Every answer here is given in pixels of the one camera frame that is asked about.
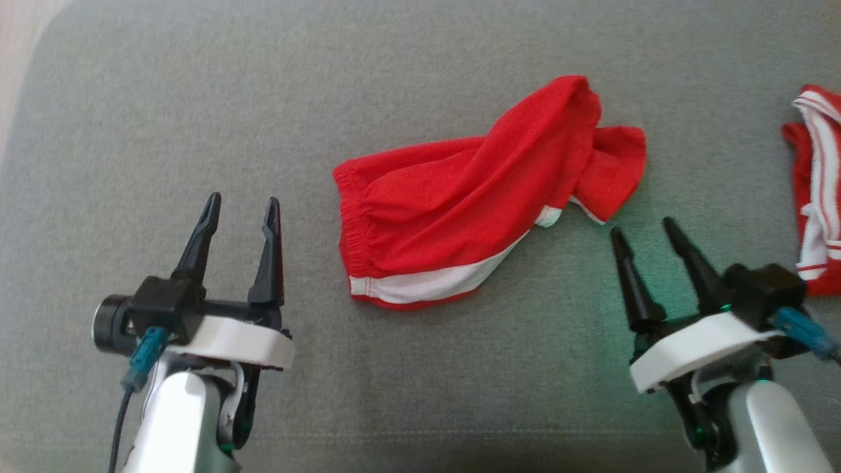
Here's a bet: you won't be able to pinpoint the red shirt white sleeves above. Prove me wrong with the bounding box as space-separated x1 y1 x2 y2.
781 84 841 298

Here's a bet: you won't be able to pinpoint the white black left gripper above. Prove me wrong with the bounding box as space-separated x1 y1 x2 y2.
168 192 296 371

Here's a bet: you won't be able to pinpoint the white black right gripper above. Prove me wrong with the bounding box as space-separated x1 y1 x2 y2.
610 217 786 395

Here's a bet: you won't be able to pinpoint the black left cable teal plug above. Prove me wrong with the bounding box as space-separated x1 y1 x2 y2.
108 327 170 473

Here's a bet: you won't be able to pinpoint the black cable teal plug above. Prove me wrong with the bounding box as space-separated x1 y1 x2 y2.
108 327 170 473
772 307 841 365

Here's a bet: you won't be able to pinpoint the black right cable teal plug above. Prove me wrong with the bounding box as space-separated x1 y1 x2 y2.
772 307 841 365

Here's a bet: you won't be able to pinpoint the red shorts white band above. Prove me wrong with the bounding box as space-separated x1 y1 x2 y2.
332 74 648 311

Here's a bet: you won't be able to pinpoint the grey sofa seat cushion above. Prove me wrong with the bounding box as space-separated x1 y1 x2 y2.
0 0 841 473

